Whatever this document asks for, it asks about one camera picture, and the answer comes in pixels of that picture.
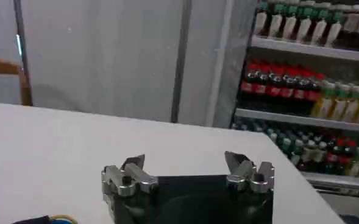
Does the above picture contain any shelf rack with bottled drinks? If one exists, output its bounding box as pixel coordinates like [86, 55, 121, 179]
[229, 0, 359, 198]

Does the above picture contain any brown wooden chair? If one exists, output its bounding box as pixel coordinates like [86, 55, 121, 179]
[0, 58, 33, 107]

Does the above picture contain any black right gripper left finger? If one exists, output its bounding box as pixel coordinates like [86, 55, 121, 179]
[101, 154, 160, 197]

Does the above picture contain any dark vertical wall strip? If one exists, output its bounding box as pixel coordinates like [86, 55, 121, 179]
[170, 0, 193, 124]

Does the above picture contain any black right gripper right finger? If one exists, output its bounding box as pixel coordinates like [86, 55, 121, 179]
[224, 150, 275, 194]

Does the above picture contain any thin dark vertical pole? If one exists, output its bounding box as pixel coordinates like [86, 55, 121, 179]
[13, 0, 30, 80]

